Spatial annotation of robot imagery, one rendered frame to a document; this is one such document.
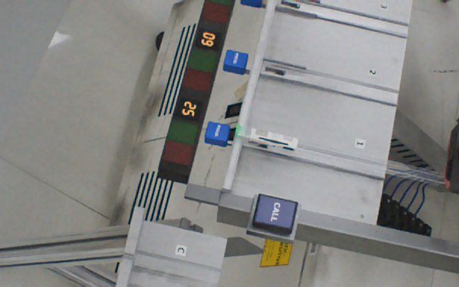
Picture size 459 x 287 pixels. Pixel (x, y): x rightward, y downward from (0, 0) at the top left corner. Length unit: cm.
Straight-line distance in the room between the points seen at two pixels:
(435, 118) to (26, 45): 90
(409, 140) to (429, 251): 47
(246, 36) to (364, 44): 59
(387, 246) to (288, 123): 21
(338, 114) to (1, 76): 45
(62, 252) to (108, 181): 59
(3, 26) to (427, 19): 95
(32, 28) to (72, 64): 81
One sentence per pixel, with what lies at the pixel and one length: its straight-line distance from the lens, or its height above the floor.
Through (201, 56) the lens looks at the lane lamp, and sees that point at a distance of 139.
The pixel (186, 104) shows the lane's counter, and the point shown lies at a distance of 135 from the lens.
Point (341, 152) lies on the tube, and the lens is 130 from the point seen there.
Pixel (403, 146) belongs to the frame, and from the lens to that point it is 173.
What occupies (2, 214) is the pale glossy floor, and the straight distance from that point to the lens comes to 193.
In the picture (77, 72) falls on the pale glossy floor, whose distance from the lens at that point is 209.
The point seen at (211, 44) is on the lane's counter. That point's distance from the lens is 140.
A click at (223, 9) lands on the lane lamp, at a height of 66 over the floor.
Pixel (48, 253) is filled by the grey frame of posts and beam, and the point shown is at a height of 35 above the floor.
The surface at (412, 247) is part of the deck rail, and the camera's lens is 129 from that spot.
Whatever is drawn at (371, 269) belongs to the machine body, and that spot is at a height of 62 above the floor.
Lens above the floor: 161
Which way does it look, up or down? 43 degrees down
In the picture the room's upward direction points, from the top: 79 degrees clockwise
